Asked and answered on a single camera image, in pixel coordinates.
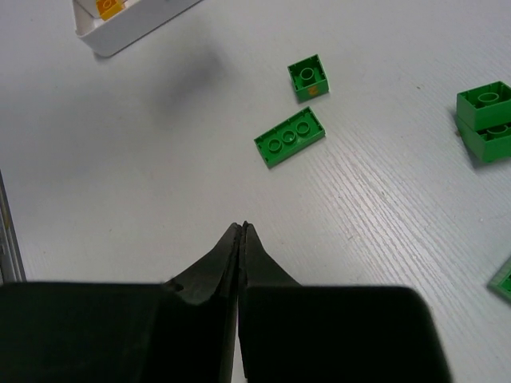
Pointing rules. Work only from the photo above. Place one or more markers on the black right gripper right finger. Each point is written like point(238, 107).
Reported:
point(294, 333)

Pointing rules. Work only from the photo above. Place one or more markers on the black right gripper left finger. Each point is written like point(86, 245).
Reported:
point(181, 330)

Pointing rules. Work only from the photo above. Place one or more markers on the green long lego brick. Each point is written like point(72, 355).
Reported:
point(289, 137)

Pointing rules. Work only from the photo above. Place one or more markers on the green number three lego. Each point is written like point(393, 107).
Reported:
point(499, 284)

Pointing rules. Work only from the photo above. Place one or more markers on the green square lego brick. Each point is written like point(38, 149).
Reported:
point(308, 78)

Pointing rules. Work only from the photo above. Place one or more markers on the green hollow lego brick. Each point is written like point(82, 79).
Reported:
point(483, 121)

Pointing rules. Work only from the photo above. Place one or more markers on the small yellow lego brick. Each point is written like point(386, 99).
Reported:
point(108, 8)

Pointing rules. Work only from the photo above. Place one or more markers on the white divided sorting tray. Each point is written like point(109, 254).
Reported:
point(137, 19)

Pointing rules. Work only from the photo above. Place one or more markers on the aluminium table frame rail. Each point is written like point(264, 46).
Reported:
point(12, 269)

